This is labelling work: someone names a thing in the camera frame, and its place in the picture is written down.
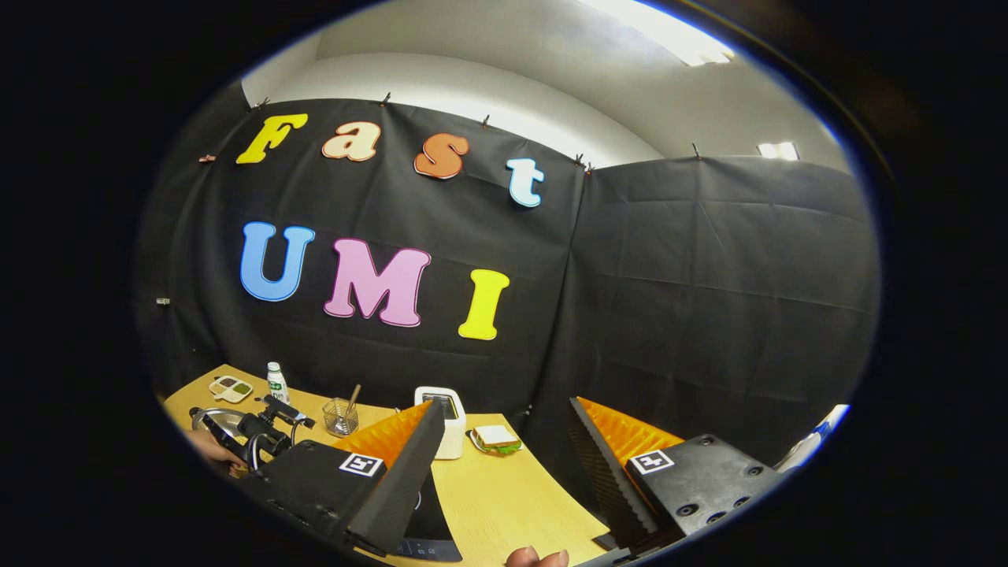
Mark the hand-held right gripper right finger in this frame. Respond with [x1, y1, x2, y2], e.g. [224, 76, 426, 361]
[569, 396, 788, 550]

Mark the white divided dish of beans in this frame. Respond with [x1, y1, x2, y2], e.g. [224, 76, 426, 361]
[209, 376, 254, 405]

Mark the black induction cooktop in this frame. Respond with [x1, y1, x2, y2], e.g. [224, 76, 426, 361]
[392, 469, 464, 563]

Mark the white and blue cloth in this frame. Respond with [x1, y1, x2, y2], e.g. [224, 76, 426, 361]
[774, 403, 853, 475]

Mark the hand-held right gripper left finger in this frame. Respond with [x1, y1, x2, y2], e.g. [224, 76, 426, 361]
[236, 400, 447, 556]

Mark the white toaster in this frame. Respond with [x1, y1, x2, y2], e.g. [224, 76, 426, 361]
[414, 386, 467, 461]

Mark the small sandwich plate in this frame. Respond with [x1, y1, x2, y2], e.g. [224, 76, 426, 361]
[466, 429, 525, 457]

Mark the metal wire utensil holder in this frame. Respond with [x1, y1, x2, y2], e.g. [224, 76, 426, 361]
[322, 398, 360, 438]

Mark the black backdrop cloth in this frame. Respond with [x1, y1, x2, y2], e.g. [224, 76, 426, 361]
[134, 83, 883, 493]

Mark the sandwich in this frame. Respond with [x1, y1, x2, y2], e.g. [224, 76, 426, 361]
[472, 425, 523, 455]

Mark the steel pot with black handle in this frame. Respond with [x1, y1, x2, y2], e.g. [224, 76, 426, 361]
[191, 406, 254, 443]

